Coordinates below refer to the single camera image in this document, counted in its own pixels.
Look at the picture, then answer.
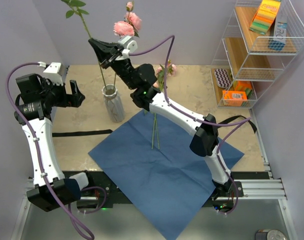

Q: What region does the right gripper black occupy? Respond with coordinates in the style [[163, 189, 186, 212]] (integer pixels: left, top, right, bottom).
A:
[[88, 38, 138, 91]]

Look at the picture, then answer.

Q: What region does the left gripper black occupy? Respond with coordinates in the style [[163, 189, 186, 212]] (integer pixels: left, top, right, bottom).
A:
[[40, 77, 85, 108]]

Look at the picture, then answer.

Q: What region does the black ribbon gold lettering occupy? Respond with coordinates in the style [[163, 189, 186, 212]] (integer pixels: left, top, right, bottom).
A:
[[52, 115, 246, 138]]

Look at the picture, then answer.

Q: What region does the white ceramic vase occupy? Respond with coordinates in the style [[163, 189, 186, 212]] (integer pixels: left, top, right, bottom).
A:
[[101, 84, 125, 123]]

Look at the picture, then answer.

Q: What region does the white pink rose stem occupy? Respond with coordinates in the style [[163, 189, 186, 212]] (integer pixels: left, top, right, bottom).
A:
[[60, 0, 108, 91]]

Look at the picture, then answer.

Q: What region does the blue wrapping paper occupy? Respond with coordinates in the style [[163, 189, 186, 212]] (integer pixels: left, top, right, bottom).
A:
[[88, 108, 245, 240]]

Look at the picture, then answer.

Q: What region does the pink white flower bouquet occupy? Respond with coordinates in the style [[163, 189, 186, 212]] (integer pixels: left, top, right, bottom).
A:
[[151, 60, 177, 150]]

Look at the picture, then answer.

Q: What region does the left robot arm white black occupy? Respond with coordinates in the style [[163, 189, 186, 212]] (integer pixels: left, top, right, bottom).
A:
[[14, 73, 96, 212]]

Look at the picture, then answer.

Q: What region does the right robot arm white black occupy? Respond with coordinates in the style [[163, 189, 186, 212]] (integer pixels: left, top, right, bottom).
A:
[[88, 36, 234, 197]]

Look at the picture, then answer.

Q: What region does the purple wavy striped cloth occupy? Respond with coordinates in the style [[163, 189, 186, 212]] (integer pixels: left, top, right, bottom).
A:
[[214, 68, 231, 89]]

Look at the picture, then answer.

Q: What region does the orange box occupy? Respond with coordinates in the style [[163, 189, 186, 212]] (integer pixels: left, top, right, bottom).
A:
[[222, 90, 248, 107]]

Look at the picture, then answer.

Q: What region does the yellow green sponge pack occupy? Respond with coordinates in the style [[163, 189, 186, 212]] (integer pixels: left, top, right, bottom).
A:
[[233, 80, 252, 92]]

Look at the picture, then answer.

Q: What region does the colourful sponge pack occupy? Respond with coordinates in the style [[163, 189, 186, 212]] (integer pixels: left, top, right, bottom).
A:
[[249, 0, 281, 35]]

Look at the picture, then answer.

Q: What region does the white blue cube box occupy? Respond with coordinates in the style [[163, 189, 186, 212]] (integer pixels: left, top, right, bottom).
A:
[[267, 12, 288, 52]]

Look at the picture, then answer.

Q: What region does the metal tin can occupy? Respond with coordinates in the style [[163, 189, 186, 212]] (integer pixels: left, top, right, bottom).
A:
[[254, 229, 288, 240]]

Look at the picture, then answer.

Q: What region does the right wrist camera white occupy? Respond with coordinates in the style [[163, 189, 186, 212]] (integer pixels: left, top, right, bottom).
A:
[[117, 35, 138, 59]]

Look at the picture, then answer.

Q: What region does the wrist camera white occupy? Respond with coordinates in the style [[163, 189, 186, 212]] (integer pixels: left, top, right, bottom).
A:
[[117, 35, 138, 59], [37, 61, 67, 86]]

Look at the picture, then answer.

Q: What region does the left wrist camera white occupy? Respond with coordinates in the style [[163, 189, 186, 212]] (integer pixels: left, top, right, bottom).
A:
[[37, 61, 67, 86]]

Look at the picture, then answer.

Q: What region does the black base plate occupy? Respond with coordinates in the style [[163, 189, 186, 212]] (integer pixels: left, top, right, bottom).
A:
[[61, 170, 270, 209]]

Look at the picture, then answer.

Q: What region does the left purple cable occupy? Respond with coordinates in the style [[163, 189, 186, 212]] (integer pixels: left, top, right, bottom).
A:
[[5, 62, 108, 240]]

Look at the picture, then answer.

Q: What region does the white wire shelf rack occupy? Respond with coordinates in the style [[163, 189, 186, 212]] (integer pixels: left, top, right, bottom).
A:
[[210, 0, 304, 109]]

